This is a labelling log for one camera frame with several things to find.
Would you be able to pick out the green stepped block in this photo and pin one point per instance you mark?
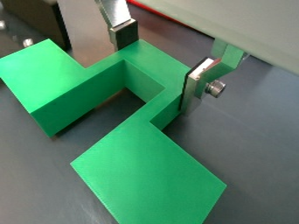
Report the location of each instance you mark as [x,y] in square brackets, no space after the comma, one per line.
[147,180]

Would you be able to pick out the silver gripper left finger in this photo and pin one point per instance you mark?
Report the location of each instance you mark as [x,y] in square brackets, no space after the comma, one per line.
[120,25]

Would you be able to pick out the black bracket fixture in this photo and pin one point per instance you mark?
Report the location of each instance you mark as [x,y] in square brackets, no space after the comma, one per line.
[30,21]

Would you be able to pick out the red base board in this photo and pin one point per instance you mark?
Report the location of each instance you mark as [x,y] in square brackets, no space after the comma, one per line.
[142,6]

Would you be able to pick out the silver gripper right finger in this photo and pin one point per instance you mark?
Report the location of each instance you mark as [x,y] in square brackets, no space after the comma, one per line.
[203,78]

